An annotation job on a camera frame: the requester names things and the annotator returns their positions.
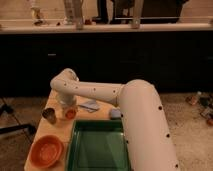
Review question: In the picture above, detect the orange-red apple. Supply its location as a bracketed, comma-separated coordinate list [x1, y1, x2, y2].
[65, 109, 76, 120]

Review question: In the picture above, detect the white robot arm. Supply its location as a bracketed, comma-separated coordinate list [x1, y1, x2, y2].
[50, 68, 181, 171]

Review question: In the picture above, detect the grey folded cloth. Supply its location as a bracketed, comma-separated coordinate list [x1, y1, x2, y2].
[79, 100, 100, 113]

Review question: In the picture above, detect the small metal cup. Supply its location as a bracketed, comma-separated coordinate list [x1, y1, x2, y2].
[42, 108, 56, 124]

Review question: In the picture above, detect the wooden table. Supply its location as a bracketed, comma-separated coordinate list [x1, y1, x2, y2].
[24, 91, 114, 171]

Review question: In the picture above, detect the blue sponge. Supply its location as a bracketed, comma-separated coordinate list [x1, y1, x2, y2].
[109, 109, 121, 120]

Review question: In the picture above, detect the green plastic tray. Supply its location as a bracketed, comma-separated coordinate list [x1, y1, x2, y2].
[65, 120, 131, 171]

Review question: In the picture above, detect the orange bowl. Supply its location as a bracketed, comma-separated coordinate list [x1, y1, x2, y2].
[30, 135, 64, 169]

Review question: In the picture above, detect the black stand base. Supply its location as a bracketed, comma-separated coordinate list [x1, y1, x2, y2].
[0, 97, 36, 142]

